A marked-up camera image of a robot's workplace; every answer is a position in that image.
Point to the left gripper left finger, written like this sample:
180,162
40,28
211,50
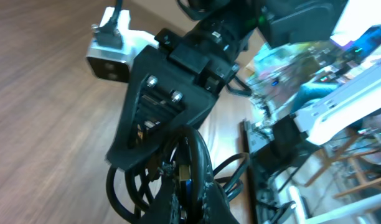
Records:
165,208

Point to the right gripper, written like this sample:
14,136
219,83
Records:
172,86

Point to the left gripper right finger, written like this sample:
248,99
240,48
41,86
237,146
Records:
215,209

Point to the black USB cable blue plug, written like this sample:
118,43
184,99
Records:
184,148

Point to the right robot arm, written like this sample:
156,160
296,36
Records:
238,17

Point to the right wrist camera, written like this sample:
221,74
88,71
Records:
114,46

